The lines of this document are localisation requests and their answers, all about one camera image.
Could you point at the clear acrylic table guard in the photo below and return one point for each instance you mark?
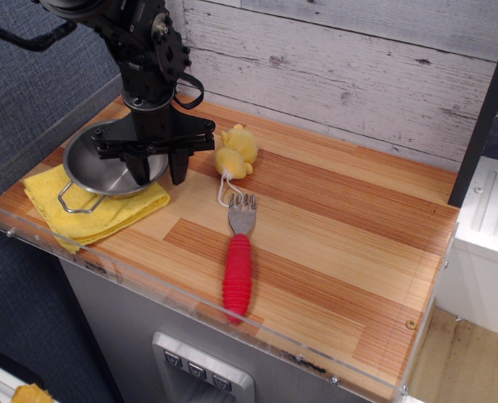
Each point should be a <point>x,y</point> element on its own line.
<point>356,164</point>

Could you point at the black right vertical post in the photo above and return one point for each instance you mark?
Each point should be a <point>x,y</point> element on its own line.
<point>476,143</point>

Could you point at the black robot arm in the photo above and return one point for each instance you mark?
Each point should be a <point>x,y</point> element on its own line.
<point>152,59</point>

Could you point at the red handled metal fork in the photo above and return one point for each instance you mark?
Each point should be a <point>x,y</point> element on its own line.
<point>237,281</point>

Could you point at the white ridged appliance top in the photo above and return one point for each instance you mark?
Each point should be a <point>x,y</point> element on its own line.
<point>478,218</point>

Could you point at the grey toy cabinet front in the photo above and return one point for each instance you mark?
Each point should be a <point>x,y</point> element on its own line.
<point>124,321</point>

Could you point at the small steel pot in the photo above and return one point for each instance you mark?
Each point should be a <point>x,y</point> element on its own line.
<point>101,178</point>

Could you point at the silver button control panel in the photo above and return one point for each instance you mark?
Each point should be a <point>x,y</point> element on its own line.
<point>190,374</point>

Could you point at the yellow object at corner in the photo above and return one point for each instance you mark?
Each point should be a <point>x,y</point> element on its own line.
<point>31,394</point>

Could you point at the yellow plush duck toy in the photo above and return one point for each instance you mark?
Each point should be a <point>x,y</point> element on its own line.
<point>235,160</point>

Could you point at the yellow folded cloth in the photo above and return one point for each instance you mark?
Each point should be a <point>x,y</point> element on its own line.
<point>80,217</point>

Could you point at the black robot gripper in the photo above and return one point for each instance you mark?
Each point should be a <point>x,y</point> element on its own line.
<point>150,129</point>

